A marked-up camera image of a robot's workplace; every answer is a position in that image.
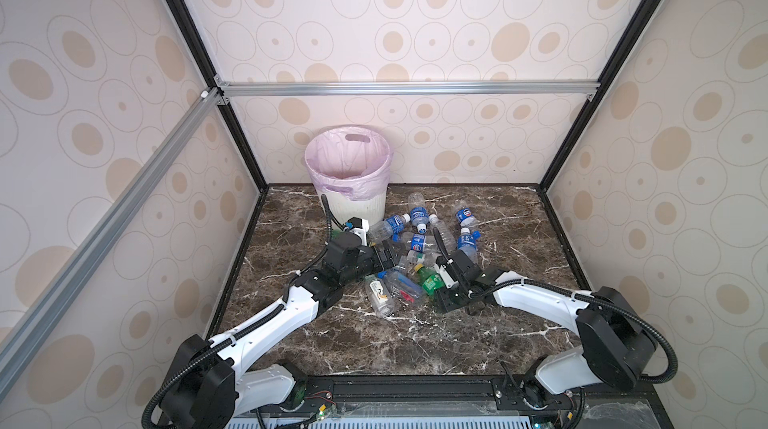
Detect blue label white cap bottle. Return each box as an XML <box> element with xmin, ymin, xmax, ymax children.
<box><xmin>457</xmin><ymin>227</ymin><xmax>481</xmax><ymax>263</ymax></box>

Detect aluminium rail left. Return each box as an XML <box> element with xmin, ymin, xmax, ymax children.
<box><xmin>1</xmin><ymin>87</ymin><xmax>222</xmax><ymax>398</ymax></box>

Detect aluminium rail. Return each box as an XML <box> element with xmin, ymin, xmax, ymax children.
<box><xmin>1</xmin><ymin>87</ymin><xmax>222</xmax><ymax>398</ymax></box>
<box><xmin>220</xmin><ymin>80</ymin><xmax>600</xmax><ymax>98</ymax></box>

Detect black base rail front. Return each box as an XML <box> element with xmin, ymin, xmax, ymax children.
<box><xmin>157</xmin><ymin>373</ymin><xmax>673</xmax><ymax>429</ymax></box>

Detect clear unlabelled crushed bottle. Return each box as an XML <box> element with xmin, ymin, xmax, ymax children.
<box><xmin>428</xmin><ymin>214</ymin><xmax>457</xmax><ymax>253</ymax></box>

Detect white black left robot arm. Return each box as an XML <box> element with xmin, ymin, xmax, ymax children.
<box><xmin>141</xmin><ymin>201</ymin><xmax>392</xmax><ymax>428</ymax></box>

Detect pink bin liner bag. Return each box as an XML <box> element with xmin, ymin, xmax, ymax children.
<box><xmin>304</xmin><ymin>126</ymin><xmax>394</xmax><ymax>201</ymax></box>

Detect clear square bottle green band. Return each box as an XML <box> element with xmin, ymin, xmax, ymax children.
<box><xmin>405</xmin><ymin>251</ymin><xmax>439</xmax><ymax>273</ymax></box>

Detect small Pepsi label bottle back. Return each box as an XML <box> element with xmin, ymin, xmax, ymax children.
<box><xmin>451</xmin><ymin>200</ymin><xmax>478</xmax><ymax>230</ymax></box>

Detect white ribbed waste bin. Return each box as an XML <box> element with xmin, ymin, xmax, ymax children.
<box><xmin>325</xmin><ymin>191</ymin><xmax>386</xmax><ymax>226</ymax></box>

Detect clear bottle pink label blue cap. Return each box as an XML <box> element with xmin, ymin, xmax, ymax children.
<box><xmin>377</xmin><ymin>269</ymin><xmax>426</xmax><ymax>306</ymax></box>

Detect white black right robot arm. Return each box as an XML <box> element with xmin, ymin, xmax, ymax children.
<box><xmin>433</xmin><ymin>230</ymin><xmax>679</xmax><ymax>407</ymax></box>

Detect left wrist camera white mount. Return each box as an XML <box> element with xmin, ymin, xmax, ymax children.
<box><xmin>345</xmin><ymin>217</ymin><xmax>370</xmax><ymax>246</ymax></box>

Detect Pocari Sweat bottle lying sideways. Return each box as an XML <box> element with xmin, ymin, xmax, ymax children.
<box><xmin>367</xmin><ymin>214</ymin><xmax>411</xmax><ymax>243</ymax></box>

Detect green bottle yellow cap front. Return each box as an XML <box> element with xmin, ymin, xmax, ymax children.
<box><xmin>415</xmin><ymin>265</ymin><xmax>445</xmax><ymax>297</ymax></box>

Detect aluminium rail back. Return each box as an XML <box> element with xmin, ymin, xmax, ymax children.
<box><xmin>220</xmin><ymin>80</ymin><xmax>600</xmax><ymax>98</ymax></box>

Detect crane label white cap bottle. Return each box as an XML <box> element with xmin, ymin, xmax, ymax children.
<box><xmin>364</xmin><ymin>275</ymin><xmax>396</xmax><ymax>318</ymax></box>

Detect Pepsi water bottle blue cap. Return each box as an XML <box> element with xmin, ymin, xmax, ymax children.
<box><xmin>392</xmin><ymin>232</ymin><xmax>439</xmax><ymax>253</ymax></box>

